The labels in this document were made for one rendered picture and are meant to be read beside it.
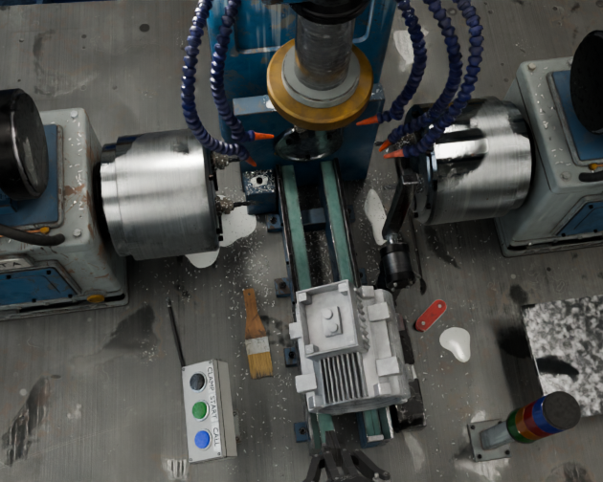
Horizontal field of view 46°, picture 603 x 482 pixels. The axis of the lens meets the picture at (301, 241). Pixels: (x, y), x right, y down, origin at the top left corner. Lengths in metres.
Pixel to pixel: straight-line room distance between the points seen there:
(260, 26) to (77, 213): 0.49
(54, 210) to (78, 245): 0.07
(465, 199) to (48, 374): 0.95
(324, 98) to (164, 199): 0.36
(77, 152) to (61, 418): 0.57
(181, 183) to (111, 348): 0.46
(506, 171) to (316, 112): 0.42
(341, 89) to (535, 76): 0.48
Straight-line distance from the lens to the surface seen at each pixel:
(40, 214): 1.33
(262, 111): 1.40
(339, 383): 1.27
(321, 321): 1.28
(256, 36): 1.42
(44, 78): 1.95
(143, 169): 1.34
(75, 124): 1.42
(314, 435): 1.41
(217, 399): 1.27
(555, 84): 1.50
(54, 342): 1.65
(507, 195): 1.44
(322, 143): 1.52
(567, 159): 1.44
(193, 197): 1.32
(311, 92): 1.17
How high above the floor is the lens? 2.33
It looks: 68 degrees down
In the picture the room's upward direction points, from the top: 4 degrees clockwise
